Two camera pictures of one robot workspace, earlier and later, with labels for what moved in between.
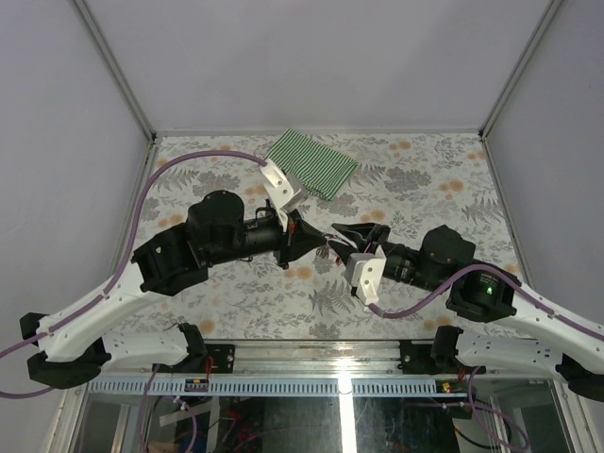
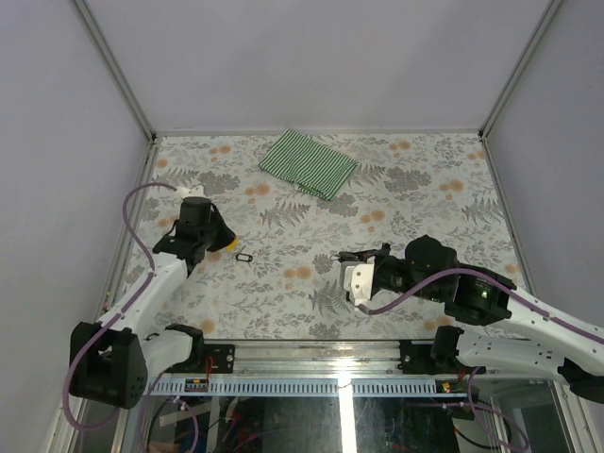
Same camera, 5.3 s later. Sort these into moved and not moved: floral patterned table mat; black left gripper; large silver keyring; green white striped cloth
Moved: black left gripper; large silver keyring
Not moved: floral patterned table mat; green white striped cloth
